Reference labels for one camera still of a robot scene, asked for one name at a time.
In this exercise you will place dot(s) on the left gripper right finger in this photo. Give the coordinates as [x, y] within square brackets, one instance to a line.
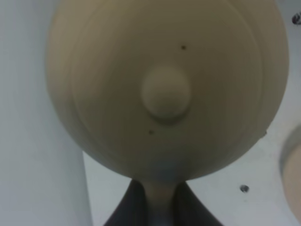
[188, 210]

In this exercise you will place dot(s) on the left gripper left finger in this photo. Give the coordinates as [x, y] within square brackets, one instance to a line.
[132, 209]

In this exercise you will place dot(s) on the beige ceramic teapot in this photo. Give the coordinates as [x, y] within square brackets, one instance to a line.
[165, 91]

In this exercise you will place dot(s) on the near beige cup saucer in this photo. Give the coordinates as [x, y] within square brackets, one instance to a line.
[290, 170]

